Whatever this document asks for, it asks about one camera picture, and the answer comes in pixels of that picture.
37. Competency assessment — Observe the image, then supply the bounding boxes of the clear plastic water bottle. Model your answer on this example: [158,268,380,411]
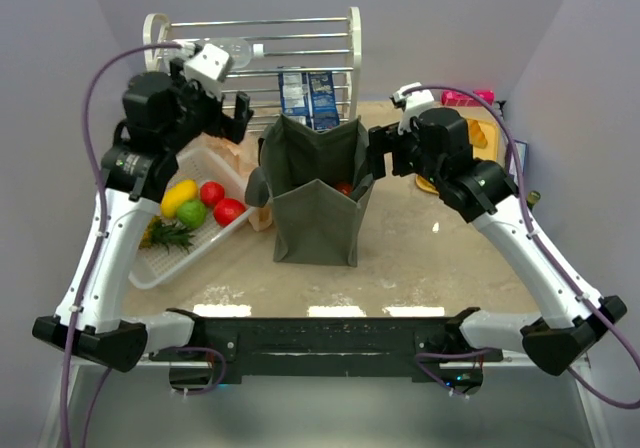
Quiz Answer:
[200,38,264,69]

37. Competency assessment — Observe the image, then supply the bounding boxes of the blue chips bag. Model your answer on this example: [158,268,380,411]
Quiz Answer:
[278,72,341,132]

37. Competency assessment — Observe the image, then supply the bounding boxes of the green fabric grocery bag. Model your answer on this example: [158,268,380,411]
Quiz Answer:
[245,115,374,267]

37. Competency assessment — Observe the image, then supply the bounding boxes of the banana print plastic bag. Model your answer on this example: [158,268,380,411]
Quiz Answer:
[201,133,272,232]

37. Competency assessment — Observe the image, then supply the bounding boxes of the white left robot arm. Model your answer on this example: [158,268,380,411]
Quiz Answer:
[32,58,253,372]

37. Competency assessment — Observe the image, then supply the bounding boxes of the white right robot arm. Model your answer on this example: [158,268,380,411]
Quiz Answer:
[368,108,627,376]

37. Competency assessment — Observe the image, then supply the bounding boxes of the yellow food tray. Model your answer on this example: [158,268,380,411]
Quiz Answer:
[412,108,498,163]

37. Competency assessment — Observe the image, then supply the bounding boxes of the croissant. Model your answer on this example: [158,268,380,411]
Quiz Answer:
[467,119,488,149]

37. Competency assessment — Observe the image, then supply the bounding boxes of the pink box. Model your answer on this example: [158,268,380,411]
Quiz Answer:
[441,90,495,107]

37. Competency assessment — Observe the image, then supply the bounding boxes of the purple box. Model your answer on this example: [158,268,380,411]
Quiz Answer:
[509,140,528,176]

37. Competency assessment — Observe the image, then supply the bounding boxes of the yellow toy lemon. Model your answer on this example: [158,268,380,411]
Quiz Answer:
[160,179,199,219]

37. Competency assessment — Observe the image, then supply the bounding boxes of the red toy tomato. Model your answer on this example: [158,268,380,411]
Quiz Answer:
[199,181,226,208]
[212,198,246,227]

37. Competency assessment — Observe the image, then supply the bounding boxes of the white metal shelf rack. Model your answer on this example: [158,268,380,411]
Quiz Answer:
[142,6,362,131]

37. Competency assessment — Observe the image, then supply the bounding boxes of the green toy lime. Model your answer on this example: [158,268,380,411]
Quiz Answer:
[176,199,208,230]

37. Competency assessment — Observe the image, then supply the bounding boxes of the green glass bottle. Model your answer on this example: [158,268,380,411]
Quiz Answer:
[526,190,541,211]

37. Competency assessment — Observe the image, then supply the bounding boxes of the toy pineapple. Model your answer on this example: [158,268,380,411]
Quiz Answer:
[138,217,193,253]

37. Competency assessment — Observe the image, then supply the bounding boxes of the white plastic basket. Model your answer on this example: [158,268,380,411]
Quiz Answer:
[129,148,255,289]

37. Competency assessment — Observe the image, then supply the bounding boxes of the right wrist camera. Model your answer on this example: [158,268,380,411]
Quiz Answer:
[390,82,437,135]

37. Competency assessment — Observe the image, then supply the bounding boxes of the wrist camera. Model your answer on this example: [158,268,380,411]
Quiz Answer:
[390,82,437,135]
[183,44,234,100]

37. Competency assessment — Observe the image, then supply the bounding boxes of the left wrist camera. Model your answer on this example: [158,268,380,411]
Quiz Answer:
[183,44,234,100]

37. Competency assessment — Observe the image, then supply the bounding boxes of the black base frame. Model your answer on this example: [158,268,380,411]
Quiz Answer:
[151,308,503,388]

